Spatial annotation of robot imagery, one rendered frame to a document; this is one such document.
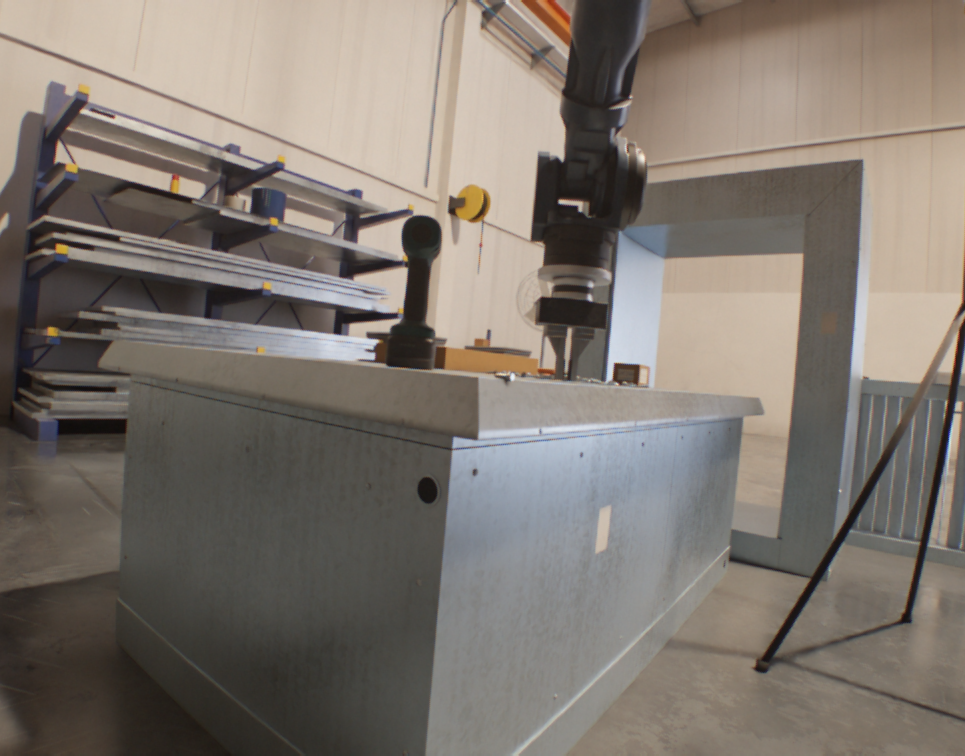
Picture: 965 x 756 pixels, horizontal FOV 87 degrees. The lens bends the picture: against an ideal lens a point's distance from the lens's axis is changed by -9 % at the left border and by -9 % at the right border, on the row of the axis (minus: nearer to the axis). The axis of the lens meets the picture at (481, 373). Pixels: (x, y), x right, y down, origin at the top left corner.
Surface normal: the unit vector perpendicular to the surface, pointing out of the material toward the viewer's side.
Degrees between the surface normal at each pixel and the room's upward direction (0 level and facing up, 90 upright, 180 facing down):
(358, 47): 90
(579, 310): 90
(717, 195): 90
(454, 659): 90
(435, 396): 67
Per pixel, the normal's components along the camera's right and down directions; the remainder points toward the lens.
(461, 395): -0.51, -0.43
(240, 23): 0.77, 0.07
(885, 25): -0.63, -0.05
